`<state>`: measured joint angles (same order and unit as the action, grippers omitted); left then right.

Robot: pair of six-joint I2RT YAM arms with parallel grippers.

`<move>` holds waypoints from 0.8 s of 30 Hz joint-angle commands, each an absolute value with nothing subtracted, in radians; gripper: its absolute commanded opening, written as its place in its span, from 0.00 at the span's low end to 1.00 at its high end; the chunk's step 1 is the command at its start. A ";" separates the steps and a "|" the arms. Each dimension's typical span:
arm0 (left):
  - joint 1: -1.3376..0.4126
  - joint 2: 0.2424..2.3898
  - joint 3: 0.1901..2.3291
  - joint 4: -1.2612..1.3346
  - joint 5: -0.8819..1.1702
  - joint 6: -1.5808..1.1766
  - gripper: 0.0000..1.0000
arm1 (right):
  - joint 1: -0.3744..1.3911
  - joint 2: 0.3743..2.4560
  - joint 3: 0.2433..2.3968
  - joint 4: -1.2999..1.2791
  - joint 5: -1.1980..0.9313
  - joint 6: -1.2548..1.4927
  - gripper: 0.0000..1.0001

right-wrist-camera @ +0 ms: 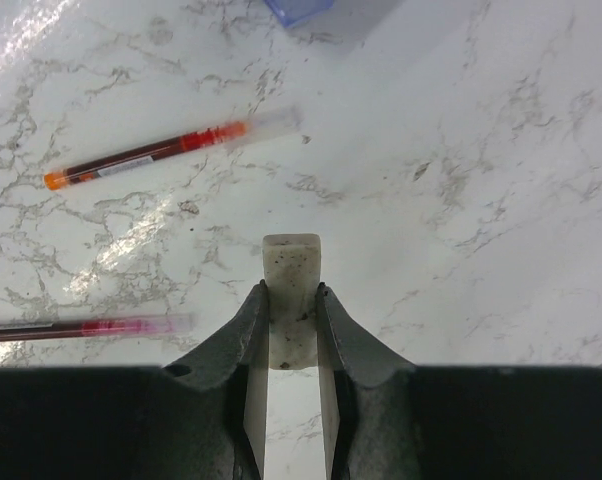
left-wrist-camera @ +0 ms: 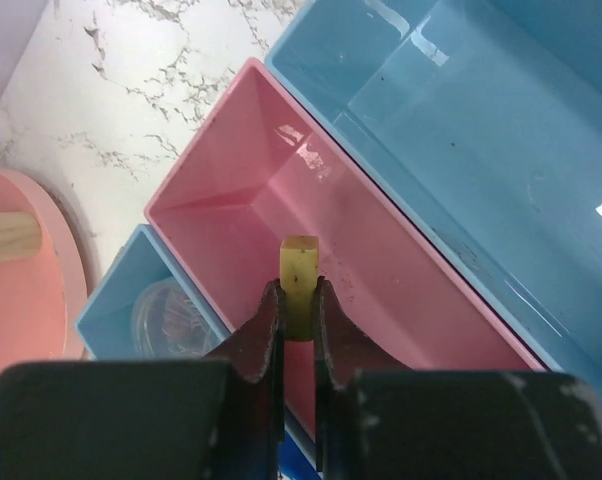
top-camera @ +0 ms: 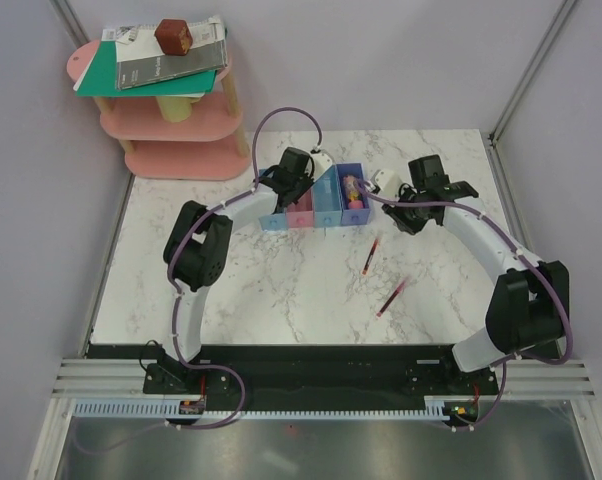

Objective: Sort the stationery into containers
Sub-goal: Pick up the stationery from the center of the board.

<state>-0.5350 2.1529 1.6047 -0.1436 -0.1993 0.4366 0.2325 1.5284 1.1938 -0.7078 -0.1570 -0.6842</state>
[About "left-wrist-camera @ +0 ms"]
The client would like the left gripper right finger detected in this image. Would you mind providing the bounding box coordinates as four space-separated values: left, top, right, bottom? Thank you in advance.
312 279 602 479

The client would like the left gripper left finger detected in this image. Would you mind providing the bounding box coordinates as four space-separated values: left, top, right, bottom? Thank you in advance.
0 281 286 479

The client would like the clear paperclip jar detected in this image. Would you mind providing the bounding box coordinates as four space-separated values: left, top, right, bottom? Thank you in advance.
131 278 220 359

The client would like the tan cork eraser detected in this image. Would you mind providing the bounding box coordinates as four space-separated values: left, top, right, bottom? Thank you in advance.
279 236 319 342

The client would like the pastel four-compartment drawer organizer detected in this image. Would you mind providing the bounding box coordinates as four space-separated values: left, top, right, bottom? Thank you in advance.
76 1 602 479

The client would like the pink three-tier shelf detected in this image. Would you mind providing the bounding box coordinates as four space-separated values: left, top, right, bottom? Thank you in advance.
0 168 87 372

